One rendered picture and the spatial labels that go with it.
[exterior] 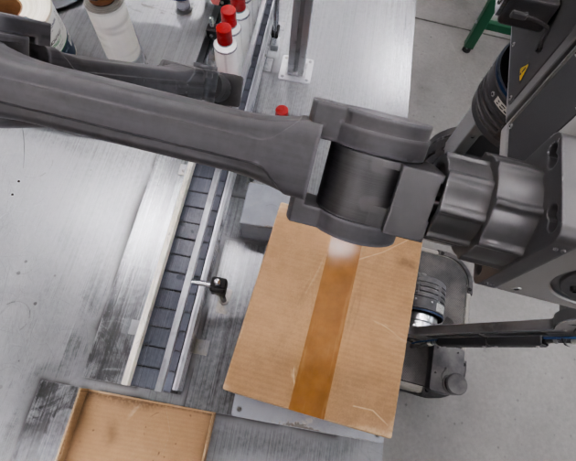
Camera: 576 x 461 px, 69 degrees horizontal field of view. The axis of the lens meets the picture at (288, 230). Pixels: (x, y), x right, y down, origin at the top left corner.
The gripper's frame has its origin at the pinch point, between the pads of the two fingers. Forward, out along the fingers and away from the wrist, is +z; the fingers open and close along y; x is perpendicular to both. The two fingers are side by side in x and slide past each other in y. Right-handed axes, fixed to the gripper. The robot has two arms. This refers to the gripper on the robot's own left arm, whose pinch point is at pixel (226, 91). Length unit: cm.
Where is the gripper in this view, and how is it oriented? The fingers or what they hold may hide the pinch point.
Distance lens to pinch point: 106.6
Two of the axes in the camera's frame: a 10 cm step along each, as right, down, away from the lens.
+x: -1.6, 9.5, 2.7
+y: -9.9, -1.7, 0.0
